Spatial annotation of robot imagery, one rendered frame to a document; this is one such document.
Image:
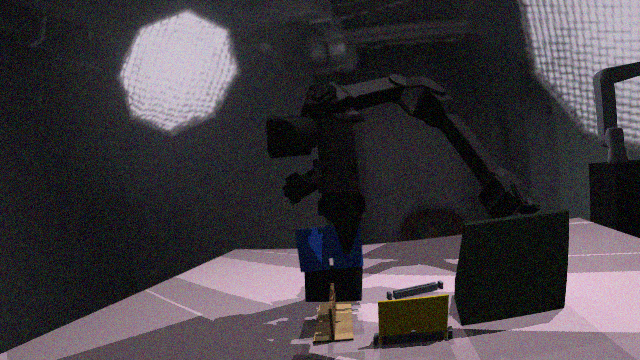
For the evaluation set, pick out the olive brown slotted board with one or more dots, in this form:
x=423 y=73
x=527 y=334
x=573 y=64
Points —
x=425 y=314

